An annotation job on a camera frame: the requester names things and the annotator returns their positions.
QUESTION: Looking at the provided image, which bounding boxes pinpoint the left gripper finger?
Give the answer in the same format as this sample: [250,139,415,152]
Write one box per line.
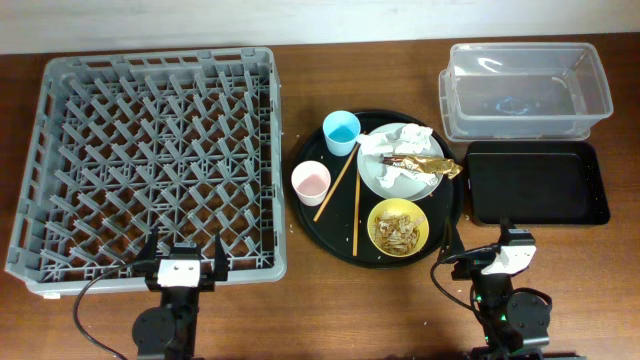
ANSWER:
[136,225,159,261]
[213,233,229,281]

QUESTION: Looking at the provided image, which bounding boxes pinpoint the noodle food scraps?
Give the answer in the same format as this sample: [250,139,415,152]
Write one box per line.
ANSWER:
[373,212,426,256]

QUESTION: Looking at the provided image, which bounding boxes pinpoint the yellow bowl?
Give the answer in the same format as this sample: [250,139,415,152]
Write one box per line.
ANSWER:
[367,198,430,258]

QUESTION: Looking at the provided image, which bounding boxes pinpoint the gold snack wrapper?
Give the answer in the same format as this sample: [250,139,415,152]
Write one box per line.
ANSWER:
[382,155,463,179]

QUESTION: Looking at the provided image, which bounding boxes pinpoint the white napkin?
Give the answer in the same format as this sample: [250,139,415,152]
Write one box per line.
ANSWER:
[356,124,433,187]

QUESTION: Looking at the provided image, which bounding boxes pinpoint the grey round plate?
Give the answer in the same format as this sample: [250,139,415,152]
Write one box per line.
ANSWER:
[357,123,444,201]

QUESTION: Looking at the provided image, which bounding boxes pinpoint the wooden chopstick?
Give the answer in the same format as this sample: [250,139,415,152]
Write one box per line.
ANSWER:
[313,141,360,223]
[352,169,361,257]

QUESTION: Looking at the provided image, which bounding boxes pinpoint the pink plastic cup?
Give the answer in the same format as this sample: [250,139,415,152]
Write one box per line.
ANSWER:
[291,160,331,207]

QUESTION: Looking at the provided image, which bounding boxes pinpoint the blue plastic cup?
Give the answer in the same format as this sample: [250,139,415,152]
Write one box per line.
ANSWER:
[322,110,361,156]

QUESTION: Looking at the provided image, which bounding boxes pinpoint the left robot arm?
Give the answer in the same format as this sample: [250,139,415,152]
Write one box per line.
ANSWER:
[132,228,229,360]

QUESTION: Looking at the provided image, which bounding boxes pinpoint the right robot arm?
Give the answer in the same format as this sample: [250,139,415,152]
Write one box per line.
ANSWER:
[430,218,552,359]

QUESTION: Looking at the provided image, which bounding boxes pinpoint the grey dishwasher rack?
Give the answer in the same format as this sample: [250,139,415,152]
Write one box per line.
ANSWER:
[5,47,287,298]

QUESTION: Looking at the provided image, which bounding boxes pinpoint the black rectangular tray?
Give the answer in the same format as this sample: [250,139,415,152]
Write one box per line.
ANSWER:
[465,141,611,226]

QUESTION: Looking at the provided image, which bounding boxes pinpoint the round black tray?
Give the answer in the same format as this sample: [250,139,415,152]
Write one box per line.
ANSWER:
[293,110,464,269]

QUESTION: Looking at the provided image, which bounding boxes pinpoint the clear plastic bin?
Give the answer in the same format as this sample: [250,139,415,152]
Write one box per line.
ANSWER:
[438,42,614,142]

